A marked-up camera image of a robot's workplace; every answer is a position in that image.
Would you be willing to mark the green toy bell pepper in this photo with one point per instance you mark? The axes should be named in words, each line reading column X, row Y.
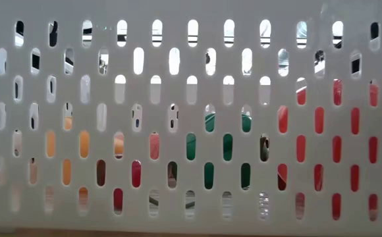
column 228, row 147

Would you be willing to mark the red toy cherry with stem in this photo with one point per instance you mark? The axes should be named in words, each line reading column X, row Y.
column 136, row 173

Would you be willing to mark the orange toy fruit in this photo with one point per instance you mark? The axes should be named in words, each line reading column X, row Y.
column 84, row 143

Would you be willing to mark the red toy tomato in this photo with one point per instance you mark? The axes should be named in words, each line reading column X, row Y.
column 319, row 120

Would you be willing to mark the white perforated plastic basket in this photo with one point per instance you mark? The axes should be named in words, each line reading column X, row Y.
column 174, row 36

